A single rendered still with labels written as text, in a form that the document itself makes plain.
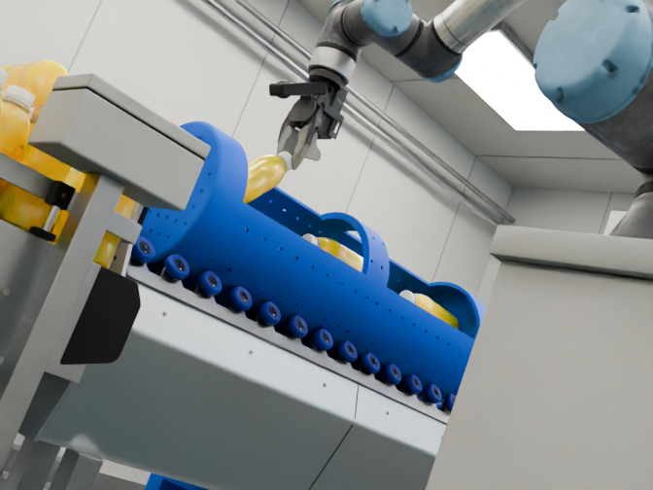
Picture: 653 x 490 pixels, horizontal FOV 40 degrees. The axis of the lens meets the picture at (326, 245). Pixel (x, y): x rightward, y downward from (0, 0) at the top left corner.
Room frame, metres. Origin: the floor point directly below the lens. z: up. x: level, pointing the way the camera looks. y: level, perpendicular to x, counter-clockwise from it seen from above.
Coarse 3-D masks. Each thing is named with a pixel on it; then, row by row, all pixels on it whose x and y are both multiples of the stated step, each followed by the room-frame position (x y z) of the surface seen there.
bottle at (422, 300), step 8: (416, 296) 2.00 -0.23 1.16; (424, 296) 2.01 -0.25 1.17; (416, 304) 1.99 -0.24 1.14; (424, 304) 2.00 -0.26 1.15; (432, 304) 2.01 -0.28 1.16; (432, 312) 2.01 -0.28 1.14; (440, 312) 2.03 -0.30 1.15; (448, 312) 2.07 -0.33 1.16; (448, 320) 2.06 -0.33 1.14; (456, 320) 2.08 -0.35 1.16; (456, 328) 2.08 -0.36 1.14
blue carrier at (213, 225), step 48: (192, 192) 1.48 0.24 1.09; (240, 192) 1.48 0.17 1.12; (192, 240) 1.47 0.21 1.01; (240, 240) 1.51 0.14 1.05; (288, 240) 1.56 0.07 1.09; (336, 240) 1.94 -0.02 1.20; (192, 288) 1.61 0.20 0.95; (288, 288) 1.62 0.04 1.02; (336, 288) 1.67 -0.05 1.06; (384, 288) 1.75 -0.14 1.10; (432, 288) 2.13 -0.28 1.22; (336, 336) 1.77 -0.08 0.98; (384, 336) 1.81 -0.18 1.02; (432, 336) 1.88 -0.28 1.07
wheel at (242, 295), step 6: (234, 288) 1.57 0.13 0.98; (240, 288) 1.58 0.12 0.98; (234, 294) 1.56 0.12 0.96; (240, 294) 1.57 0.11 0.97; (246, 294) 1.59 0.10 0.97; (234, 300) 1.56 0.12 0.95; (240, 300) 1.56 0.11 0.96; (246, 300) 1.58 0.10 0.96; (234, 306) 1.57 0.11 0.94; (240, 306) 1.57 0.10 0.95; (246, 306) 1.57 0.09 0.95
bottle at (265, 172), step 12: (264, 156) 1.65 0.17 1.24; (276, 156) 1.67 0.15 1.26; (252, 168) 1.62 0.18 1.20; (264, 168) 1.63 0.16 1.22; (276, 168) 1.64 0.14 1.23; (252, 180) 1.61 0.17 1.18; (264, 180) 1.63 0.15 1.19; (276, 180) 1.65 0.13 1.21; (252, 192) 1.62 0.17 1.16; (264, 192) 1.66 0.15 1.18
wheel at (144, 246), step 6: (138, 240) 1.42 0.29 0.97; (144, 240) 1.43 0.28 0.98; (132, 246) 1.42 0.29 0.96; (138, 246) 1.42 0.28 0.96; (144, 246) 1.43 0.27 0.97; (150, 246) 1.44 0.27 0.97; (132, 252) 1.42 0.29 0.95; (138, 252) 1.41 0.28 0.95; (144, 252) 1.42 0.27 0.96; (150, 252) 1.43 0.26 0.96; (138, 258) 1.42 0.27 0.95; (144, 258) 1.42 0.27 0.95; (150, 258) 1.43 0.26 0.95
